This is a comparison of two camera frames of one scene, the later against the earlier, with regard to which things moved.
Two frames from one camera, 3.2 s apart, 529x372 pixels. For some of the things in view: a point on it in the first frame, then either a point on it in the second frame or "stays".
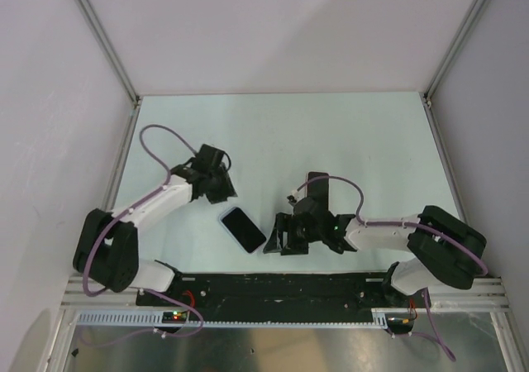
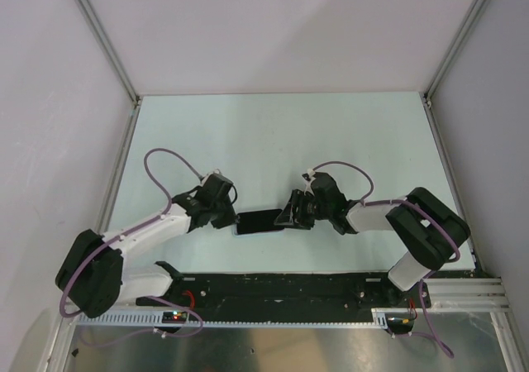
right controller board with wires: (400, 323) stays
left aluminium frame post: (102, 38) stays
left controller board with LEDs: (174, 317) stays
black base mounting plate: (282, 297) stays
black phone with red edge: (247, 235) to (259, 221)
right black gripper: (284, 222) to (297, 220)
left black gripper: (226, 189) to (230, 218)
